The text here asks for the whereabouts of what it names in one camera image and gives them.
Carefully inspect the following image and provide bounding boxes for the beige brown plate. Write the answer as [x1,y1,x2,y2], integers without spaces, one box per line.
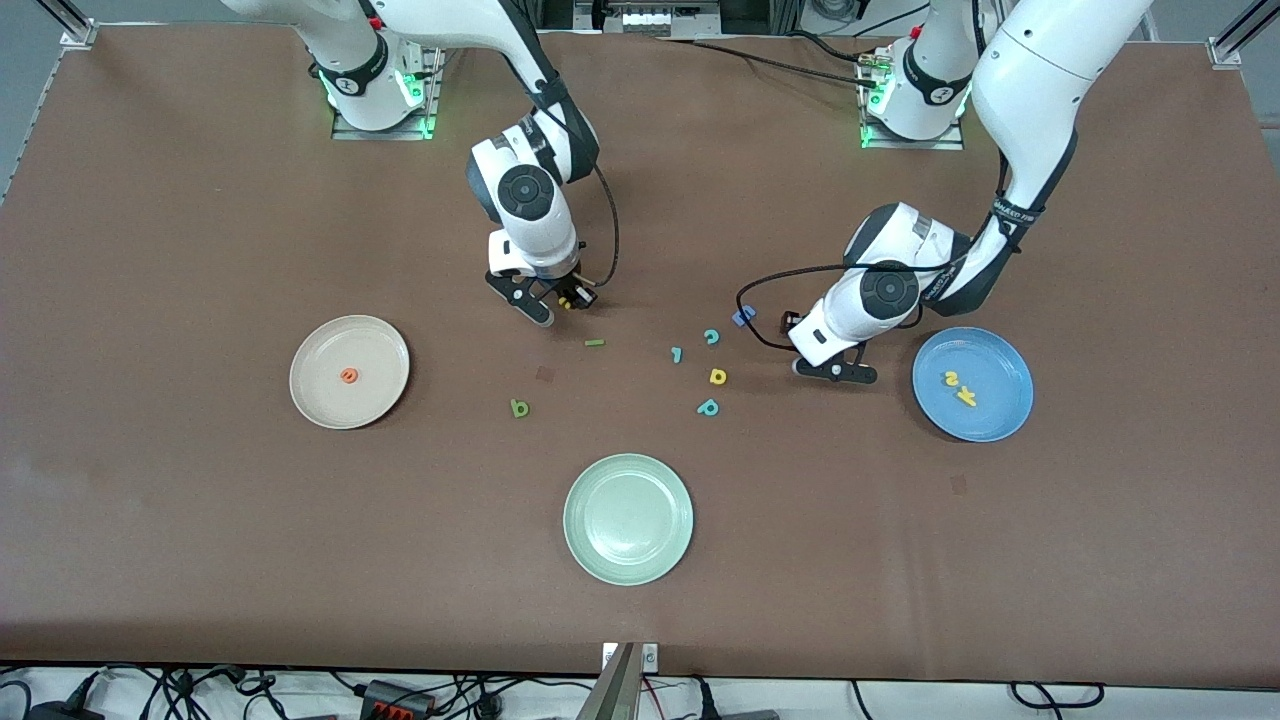
[289,315,411,431]

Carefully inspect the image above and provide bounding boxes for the blue plate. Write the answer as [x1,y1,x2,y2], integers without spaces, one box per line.
[912,327,1035,443]

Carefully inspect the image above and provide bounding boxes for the pale green plate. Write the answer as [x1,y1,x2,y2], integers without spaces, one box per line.
[563,453,695,587]

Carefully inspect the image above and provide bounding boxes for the silver connector box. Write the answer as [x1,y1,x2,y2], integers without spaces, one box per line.
[620,8,703,37]

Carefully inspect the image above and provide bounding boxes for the black red power strip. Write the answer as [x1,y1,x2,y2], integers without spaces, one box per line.
[360,680,436,719]

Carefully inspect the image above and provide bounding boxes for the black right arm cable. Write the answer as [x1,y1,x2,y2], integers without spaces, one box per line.
[545,100,621,291]

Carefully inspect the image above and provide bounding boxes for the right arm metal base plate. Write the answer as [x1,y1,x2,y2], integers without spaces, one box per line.
[332,45,443,141]

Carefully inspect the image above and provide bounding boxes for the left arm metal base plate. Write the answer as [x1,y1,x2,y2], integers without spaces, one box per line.
[860,95,965,151]

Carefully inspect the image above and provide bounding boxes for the thin black table cable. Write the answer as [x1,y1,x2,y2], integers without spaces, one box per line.
[657,37,881,89]

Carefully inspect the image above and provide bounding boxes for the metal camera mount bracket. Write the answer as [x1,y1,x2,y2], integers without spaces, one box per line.
[575,642,661,720]

